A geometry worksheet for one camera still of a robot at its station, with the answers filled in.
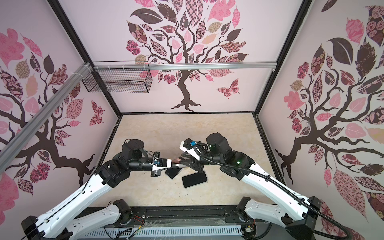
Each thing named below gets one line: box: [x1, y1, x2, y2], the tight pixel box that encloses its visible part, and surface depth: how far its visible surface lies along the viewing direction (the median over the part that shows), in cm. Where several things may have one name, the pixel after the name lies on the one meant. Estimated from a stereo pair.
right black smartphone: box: [182, 171, 208, 188], surface depth 87 cm
